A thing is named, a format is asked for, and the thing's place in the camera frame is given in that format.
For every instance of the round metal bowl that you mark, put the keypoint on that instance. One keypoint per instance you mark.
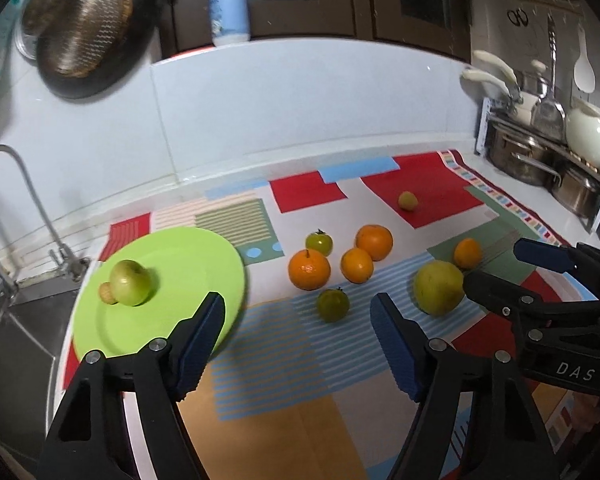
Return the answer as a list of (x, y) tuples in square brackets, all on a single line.
[(37, 15)]

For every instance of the small yellow fruit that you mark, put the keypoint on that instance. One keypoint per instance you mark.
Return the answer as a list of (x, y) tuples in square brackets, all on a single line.
[(408, 201)]

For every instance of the black scissors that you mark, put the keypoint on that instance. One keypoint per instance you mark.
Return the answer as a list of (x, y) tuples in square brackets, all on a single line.
[(518, 17)]

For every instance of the large steel pot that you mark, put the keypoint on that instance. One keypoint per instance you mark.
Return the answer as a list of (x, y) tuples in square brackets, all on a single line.
[(520, 155)]

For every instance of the green plate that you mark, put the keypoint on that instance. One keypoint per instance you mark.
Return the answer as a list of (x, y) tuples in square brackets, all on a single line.
[(190, 260)]

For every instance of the large orange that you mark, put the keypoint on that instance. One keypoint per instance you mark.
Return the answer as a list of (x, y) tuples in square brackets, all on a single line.
[(308, 271)]

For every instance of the small steel pot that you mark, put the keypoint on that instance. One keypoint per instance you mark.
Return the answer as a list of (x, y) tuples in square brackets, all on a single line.
[(577, 190)]

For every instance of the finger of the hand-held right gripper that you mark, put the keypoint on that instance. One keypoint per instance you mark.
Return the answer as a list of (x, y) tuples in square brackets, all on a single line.
[(540, 255), (485, 287)]

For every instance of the small brown fruit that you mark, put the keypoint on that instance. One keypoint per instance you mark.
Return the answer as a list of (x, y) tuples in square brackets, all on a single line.
[(106, 294)]

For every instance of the colourful patterned mat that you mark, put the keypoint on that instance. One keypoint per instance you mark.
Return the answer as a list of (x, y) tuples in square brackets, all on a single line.
[(280, 370)]

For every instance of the steel slotted spatula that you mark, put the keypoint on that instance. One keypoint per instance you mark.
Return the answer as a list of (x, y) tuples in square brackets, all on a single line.
[(548, 115)]

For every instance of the yellow green pear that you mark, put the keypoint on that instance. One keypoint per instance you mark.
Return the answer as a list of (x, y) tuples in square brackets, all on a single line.
[(437, 287)]

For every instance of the small orange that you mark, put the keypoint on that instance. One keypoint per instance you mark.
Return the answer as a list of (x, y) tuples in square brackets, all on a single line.
[(467, 253)]

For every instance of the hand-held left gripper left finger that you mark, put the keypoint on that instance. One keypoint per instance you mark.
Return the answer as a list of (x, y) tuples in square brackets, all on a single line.
[(200, 355)]

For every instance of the green persimmon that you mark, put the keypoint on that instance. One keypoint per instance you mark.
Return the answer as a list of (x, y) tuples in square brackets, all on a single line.
[(320, 243), (333, 306)]

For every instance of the green apple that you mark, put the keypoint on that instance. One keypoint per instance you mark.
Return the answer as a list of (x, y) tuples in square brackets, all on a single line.
[(130, 282)]

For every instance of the white rice paddle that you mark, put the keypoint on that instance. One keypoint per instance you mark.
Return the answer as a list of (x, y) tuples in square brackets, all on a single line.
[(584, 72)]

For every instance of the steel sink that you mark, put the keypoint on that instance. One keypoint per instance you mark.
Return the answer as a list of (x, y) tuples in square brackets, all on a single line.
[(20, 345)]

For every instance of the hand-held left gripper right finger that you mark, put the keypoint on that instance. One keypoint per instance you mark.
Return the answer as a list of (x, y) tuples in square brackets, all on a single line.
[(395, 345)]

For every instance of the white ceramic jar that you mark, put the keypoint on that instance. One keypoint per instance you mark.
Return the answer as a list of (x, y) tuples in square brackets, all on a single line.
[(589, 132)]

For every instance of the white blue bottle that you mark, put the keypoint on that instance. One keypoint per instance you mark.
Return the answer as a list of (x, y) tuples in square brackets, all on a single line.
[(228, 5)]

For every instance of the steel faucet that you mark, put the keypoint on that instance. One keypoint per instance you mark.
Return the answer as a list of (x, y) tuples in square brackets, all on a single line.
[(30, 185)]

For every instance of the metal mesh strainer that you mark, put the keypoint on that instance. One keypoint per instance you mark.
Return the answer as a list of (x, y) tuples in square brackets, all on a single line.
[(90, 30)]

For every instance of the metal pot rack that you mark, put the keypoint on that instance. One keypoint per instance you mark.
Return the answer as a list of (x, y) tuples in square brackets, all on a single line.
[(482, 125)]

